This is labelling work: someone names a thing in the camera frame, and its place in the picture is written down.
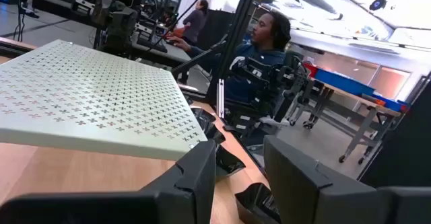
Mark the black wavy mini plate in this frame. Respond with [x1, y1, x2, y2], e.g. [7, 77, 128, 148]
[215, 144, 246, 182]
[234, 182, 281, 224]

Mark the black ceiling cable reel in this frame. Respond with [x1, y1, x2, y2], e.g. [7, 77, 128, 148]
[368, 0, 389, 12]

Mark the person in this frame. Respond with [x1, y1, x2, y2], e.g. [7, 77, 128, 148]
[166, 11, 292, 104]
[181, 0, 210, 46]

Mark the grey office desk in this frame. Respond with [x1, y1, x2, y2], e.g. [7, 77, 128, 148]
[130, 31, 193, 69]

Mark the large blue storage bin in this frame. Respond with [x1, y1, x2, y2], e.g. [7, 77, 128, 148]
[314, 68, 376, 97]

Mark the black keyboard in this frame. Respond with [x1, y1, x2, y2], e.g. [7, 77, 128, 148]
[136, 34, 168, 54]

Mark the black oval mini plate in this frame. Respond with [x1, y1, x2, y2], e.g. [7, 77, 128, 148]
[190, 106, 217, 135]

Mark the red storage bin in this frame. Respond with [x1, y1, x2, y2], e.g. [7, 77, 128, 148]
[302, 62, 319, 79]

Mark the silver diagonal bracket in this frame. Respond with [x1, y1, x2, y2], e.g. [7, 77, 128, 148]
[216, 78, 226, 119]

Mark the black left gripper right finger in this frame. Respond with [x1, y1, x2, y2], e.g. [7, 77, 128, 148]
[263, 135, 431, 224]

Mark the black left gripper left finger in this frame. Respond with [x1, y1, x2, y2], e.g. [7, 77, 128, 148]
[0, 139, 218, 224]

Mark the wooden workbench on wheels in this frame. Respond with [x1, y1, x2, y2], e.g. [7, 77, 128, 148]
[286, 77, 403, 165]

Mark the small blue storage bin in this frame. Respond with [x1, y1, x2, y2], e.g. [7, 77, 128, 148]
[372, 92, 410, 113]

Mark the mint green perforated riser shelf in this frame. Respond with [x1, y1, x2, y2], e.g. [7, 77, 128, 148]
[0, 38, 209, 161]

